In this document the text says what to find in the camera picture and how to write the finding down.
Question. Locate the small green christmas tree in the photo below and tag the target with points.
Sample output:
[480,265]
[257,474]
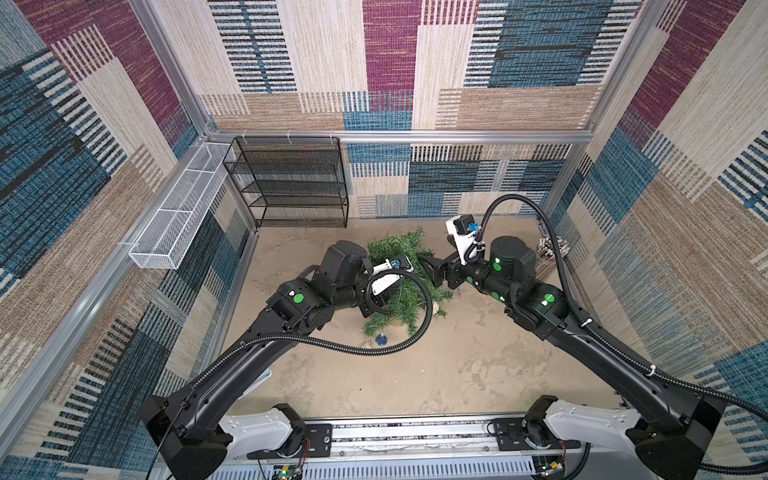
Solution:
[406,303]

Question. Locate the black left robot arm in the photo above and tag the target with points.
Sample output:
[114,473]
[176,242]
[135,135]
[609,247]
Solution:
[185,425]

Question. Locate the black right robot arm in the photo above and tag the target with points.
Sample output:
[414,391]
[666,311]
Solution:
[667,428]

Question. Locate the cup of coloured pencils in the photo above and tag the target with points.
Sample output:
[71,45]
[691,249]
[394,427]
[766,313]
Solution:
[546,262]

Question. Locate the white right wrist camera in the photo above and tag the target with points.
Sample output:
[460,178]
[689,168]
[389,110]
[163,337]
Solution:
[463,230]

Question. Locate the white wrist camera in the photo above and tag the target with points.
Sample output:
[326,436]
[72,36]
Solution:
[384,282]
[463,230]

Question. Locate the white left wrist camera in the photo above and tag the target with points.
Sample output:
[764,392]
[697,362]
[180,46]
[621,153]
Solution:
[384,282]

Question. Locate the black wire shelf rack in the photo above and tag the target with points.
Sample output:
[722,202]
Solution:
[290,182]

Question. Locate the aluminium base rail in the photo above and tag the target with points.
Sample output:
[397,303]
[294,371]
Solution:
[476,446]

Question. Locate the white wire mesh basket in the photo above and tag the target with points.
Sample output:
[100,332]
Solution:
[165,241]

